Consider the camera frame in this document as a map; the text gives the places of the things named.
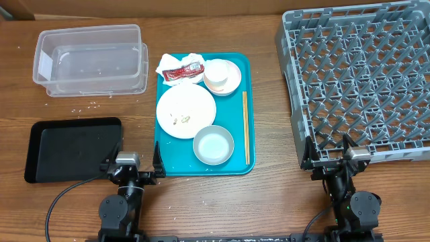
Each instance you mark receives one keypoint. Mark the red snack wrapper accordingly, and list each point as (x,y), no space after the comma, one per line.
(191,70)

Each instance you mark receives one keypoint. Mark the right wooden chopstick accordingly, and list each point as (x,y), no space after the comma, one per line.
(247,127)

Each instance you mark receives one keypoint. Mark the wooden chopstick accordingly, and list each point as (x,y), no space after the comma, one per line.
(244,127)
(247,127)

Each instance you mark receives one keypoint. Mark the grey dishwasher rack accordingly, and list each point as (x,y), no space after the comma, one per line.
(361,71)

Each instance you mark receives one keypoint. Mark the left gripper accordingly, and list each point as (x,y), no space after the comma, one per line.
(150,177)

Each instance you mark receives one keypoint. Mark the teal serving tray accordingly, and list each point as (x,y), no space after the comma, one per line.
(176,150)

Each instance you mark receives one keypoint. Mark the left wooden chopstick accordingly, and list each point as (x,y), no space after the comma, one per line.
(244,127)

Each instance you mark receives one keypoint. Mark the grey bowl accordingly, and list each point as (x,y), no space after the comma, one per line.
(213,145)

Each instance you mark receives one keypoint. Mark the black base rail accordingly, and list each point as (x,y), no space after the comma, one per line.
(294,237)

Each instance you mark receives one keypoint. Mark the white napkin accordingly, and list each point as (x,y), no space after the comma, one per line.
(170,62)

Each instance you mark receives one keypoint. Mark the clear plastic waste bin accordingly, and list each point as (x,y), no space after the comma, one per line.
(91,61)

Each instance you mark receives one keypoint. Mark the white cup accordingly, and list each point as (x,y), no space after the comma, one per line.
(216,72)

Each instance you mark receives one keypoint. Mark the large white plate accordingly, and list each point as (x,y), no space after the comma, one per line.
(183,110)

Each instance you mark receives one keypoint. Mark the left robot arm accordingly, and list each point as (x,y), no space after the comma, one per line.
(120,213)

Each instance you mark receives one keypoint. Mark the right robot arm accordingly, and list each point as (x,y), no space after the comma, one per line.
(356,212)

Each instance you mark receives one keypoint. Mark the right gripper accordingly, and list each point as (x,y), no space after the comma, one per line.
(310,161)

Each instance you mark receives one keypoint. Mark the black plastic tray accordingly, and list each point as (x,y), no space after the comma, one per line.
(70,150)

